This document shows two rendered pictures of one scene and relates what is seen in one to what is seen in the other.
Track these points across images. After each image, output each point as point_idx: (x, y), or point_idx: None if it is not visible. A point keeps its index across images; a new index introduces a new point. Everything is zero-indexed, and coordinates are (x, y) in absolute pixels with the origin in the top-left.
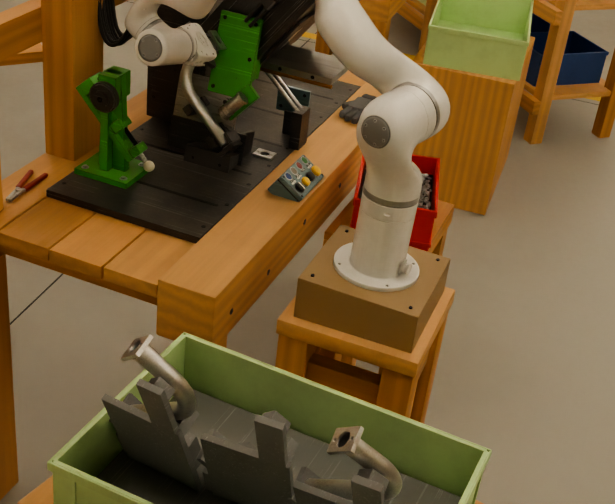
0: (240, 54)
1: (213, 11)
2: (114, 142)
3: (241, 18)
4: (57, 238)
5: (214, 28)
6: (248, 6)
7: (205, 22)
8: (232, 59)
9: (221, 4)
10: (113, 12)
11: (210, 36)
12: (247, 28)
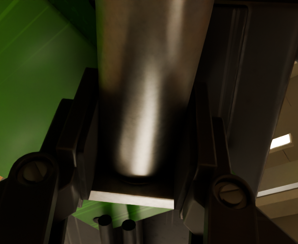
0: (25, 145)
1: (274, 129)
2: None
3: (150, 208)
4: None
5: (223, 81)
6: (168, 220)
7: (284, 66)
8: (18, 110)
9: (257, 173)
10: None
11: (166, 200)
12: (106, 204)
